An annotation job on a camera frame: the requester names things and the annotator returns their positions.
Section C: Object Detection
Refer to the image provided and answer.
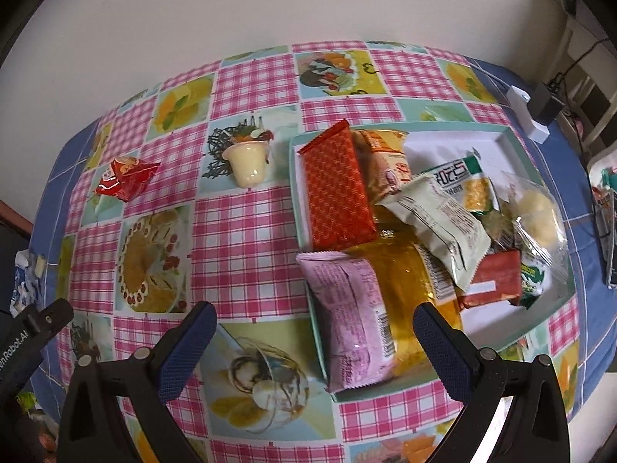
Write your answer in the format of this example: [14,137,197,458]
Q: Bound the pink board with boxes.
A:
[0,200,34,237]

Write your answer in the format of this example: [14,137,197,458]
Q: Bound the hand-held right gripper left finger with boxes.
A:
[57,300,217,463]

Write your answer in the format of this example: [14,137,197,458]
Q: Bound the white printed snack packet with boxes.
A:
[376,174,492,295]

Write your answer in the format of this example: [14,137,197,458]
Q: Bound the round cracker clear packet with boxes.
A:
[482,207,519,254]

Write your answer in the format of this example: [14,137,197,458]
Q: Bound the crumpled blue white wrapper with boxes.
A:
[10,250,46,316]

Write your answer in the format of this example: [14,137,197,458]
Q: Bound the pink plaid printed tablecloth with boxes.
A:
[48,41,582,463]

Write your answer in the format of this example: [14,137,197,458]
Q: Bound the green and white snack packet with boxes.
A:
[419,149,502,215]

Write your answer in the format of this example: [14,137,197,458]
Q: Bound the black power adapter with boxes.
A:
[528,82,566,125]

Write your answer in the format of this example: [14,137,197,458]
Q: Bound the cream pudding cup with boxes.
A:
[229,137,273,189]

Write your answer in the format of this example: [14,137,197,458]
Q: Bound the pink snack packet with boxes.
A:
[295,250,410,394]

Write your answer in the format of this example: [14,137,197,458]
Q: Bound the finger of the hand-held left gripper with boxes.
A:
[19,299,75,348]

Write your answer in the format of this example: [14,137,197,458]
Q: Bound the small red snack packet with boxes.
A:
[94,157,161,202]

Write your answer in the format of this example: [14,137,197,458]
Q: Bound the yellow jelly packet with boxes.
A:
[347,238,464,377]

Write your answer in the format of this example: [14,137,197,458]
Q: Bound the red patterned wafer packet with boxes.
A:
[296,120,378,252]

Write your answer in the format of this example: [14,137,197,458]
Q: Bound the white wooden rack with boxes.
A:
[554,0,617,155]

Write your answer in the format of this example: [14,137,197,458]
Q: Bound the white tray with teal rim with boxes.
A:
[288,123,577,403]

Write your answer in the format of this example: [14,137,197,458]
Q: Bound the white power adapter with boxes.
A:
[506,86,550,144]

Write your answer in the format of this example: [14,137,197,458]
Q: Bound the round bread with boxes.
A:
[501,174,570,271]

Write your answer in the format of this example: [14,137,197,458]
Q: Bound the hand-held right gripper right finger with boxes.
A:
[413,303,565,463]

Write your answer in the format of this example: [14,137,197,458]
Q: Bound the green plastic bag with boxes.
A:
[17,390,44,413]

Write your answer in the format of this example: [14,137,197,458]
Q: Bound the dark red packet white label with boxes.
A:
[455,250,524,310]

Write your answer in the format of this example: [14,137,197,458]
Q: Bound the beige biscuit packet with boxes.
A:
[354,129,415,203]

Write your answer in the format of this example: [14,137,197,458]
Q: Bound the dark green biscuit packet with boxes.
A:
[518,251,553,310]

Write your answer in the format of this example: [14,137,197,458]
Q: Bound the dark cabinet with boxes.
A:
[0,224,30,314]

